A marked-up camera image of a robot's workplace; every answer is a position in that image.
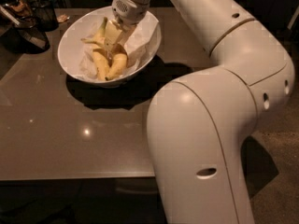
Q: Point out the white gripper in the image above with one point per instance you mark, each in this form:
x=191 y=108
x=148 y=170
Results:
x=127 y=10

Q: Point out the curved yellow banana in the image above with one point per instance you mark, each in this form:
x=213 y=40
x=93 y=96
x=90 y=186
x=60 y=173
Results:
x=97 y=42

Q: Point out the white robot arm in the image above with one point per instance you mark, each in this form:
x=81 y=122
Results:
x=196 y=124

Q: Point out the right yellow banana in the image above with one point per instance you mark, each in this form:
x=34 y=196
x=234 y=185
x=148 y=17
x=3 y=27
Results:
x=119 y=64

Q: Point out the left yellow banana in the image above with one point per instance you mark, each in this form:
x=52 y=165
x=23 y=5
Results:
x=101 y=63

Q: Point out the white bowl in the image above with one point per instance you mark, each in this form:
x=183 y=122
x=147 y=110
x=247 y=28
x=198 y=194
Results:
x=70 y=50

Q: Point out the white paper liner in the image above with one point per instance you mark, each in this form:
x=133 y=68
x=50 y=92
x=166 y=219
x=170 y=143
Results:
x=140 y=48

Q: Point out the small crumpled wrapper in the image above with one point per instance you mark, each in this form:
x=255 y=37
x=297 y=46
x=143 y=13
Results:
x=62 y=18

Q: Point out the black mesh cup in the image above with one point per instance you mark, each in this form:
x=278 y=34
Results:
x=45 y=15

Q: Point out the dark kitchen appliance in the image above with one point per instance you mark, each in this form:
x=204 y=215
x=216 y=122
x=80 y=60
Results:
x=19 y=28

